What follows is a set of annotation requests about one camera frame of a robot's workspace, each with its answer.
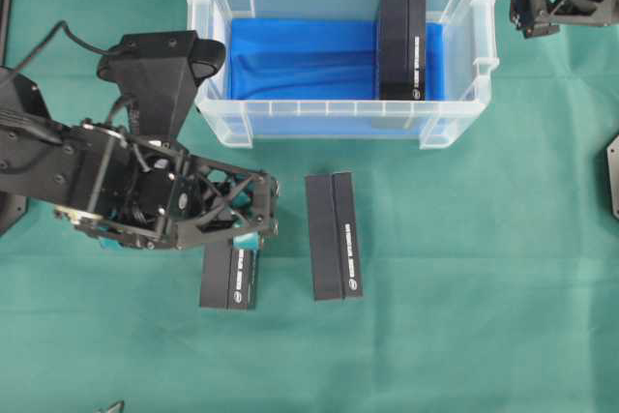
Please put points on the blue foam liner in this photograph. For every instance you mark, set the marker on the blue foam liner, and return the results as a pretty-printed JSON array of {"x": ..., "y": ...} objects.
[{"x": 276, "y": 59}]

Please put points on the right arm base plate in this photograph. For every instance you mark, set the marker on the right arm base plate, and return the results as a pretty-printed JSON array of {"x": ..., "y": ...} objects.
[{"x": 612, "y": 158}]

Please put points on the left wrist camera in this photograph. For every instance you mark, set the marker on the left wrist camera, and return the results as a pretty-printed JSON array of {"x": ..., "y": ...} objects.
[{"x": 158, "y": 76}]

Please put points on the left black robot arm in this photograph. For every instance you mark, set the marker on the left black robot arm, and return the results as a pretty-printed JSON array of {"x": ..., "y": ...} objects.
[{"x": 29, "y": 158}]

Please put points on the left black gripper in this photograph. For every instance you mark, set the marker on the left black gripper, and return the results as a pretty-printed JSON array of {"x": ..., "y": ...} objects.
[{"x": 143, "y": 193}]

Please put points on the black box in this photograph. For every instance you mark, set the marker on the black box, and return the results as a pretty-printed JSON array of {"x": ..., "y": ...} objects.
[
  {"x": 228, "y": 279},
  {"x": 401, "y": 50},
  {"x": 333, "y": 237}
]

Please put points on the small black metal clip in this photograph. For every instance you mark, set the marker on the small black metal clip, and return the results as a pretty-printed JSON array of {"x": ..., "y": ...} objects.
[{"x": 116, "y": 407}]

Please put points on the green table cloth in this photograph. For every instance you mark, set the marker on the green table cloth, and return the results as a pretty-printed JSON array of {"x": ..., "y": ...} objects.
[{"x": 490, "y": 272}]

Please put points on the clear plastic storage case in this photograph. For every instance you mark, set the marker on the clear plastic storage case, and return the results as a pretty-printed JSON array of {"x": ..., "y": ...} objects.
[{"x": 461, "y": 56}]

